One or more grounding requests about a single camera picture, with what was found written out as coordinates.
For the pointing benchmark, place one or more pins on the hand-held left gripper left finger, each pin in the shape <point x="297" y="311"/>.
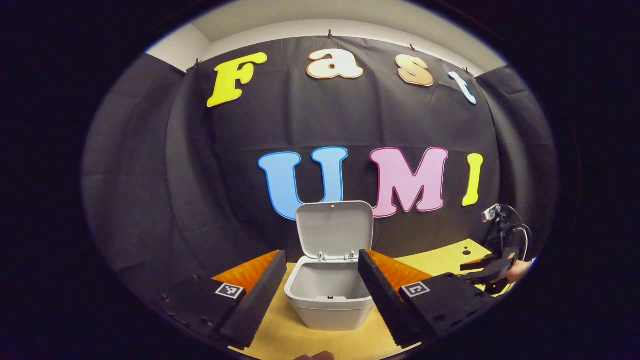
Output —
<point x="257" y="300"/>

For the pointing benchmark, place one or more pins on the white desktop garbage bin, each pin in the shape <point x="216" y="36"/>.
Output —
<point x="330" y="310"/>

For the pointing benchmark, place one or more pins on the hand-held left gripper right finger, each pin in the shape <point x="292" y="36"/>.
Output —
<point x="382" y="300"/>

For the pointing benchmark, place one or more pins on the black backdrop cloth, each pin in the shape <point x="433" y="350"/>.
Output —
<point x="320" y="125"/>

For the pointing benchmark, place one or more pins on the wooden desktop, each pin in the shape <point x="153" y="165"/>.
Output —
<point x="285" y="337"/>

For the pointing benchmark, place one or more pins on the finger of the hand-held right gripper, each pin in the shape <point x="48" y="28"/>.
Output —
<point x="492" y="282"/>
<point x="492" y="263"/>

